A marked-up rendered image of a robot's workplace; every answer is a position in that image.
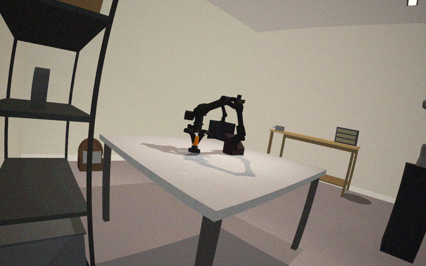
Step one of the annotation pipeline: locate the orange knob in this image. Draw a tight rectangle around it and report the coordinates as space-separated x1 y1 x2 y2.
192 136 199 146

